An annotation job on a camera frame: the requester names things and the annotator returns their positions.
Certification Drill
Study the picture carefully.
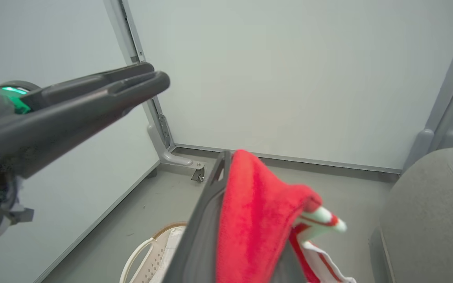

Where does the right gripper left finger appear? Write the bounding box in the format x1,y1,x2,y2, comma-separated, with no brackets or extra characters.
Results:
163,151,232,283

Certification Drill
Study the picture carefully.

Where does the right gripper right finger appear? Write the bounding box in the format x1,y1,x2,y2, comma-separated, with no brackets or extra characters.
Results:
271,243,306,283

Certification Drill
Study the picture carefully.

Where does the red garment with white trim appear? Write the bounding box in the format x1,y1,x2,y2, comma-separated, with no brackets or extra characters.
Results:
215,149,357,283

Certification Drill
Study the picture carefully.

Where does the white plastic laundry basket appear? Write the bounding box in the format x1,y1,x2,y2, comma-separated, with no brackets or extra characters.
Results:
120,222,188,283

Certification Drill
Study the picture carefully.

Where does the grey fabric sofa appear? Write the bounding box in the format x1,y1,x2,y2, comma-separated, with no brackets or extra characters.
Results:
369,146,453,283

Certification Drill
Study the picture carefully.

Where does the grey partition post with foot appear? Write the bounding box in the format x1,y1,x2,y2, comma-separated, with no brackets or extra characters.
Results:
104,0,206,167

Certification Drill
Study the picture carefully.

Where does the grey partition bottom rail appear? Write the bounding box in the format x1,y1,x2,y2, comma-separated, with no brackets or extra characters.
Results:
173,143,403,175

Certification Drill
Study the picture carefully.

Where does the left gripper cable bundle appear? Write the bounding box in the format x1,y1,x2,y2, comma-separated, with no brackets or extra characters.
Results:
0,175,35,242

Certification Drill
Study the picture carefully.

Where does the grey double partition post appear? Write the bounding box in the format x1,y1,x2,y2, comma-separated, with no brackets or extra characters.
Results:
401,0,453,173

